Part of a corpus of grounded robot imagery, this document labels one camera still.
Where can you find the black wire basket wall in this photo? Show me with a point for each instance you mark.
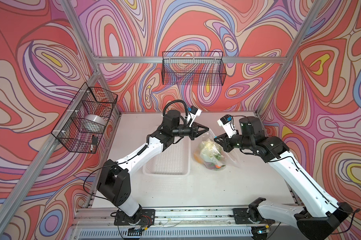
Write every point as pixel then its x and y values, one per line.
pixel 75 132
pixel 193 68

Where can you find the green toy lettuce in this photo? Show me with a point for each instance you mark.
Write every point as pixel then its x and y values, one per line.
pixel 210 152

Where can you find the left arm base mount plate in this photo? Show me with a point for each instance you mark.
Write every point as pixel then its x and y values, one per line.
pixel 145 217

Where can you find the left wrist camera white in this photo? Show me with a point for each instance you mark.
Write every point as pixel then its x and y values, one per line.
pixel 192 113

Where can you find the small black device in basket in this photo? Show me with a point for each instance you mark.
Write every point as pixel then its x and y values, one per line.
pixel 94 140

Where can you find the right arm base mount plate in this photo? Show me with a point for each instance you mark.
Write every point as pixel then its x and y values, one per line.
pixel 249 216

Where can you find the black wire basket left wall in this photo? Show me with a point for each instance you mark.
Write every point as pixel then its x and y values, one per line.
pixel 75 132

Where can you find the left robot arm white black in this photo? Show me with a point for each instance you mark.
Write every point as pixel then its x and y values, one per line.
pixel 115 178

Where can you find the white plastic perforated basket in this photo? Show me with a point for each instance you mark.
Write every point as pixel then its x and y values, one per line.
pixel 173 162

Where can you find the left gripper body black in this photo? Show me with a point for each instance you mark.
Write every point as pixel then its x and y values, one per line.
pixel 182 130

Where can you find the white roll in basket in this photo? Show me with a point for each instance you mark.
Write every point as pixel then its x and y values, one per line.
pixel 96 119

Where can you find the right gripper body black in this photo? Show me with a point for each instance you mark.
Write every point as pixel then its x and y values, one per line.
pixel 241 141

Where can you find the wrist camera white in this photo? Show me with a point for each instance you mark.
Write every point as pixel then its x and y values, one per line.
pixel 226 122
pixel 192 113

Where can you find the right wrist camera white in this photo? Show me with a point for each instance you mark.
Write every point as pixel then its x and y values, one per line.
pixel 226 122

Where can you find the clear zip top bag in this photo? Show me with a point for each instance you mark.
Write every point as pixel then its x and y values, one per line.
pixel 229 159

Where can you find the black wire basket back wall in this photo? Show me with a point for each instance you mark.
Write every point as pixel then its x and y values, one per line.
pixel 193 68

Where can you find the aluminium front rail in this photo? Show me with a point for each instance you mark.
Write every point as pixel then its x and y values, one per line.
pixel 176 223

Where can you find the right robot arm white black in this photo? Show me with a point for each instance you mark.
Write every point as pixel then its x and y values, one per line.
pixel 319 216

